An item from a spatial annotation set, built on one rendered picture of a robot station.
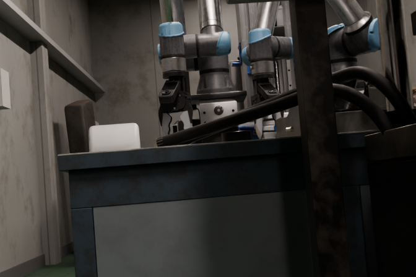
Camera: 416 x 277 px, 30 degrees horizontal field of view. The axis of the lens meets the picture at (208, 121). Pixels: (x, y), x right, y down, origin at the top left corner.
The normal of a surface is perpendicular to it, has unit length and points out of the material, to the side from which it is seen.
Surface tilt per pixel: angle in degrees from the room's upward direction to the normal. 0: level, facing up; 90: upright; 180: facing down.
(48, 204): 90
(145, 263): 90
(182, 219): 90
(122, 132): 56
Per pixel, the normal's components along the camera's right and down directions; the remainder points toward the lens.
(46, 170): 0.00, -0.08
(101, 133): 0.04, -0.62
